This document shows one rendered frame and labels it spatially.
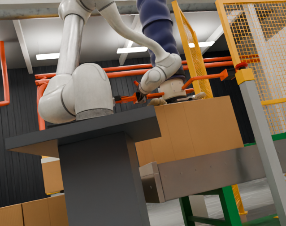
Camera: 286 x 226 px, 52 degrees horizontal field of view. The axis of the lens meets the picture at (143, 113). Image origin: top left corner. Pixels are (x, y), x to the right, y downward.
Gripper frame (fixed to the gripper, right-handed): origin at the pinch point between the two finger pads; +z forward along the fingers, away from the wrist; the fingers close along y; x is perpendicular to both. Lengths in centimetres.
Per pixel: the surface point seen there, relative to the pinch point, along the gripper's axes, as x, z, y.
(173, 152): 8.1, -21.7, 42.5
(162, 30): 25, -10, -44
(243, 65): 47, -55, 5
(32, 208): -73, -23, 56
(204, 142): 29, -22, 40
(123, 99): -10.7, -2.9, 0.5
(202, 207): 68, 91, 92
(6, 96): -200, 817, -297
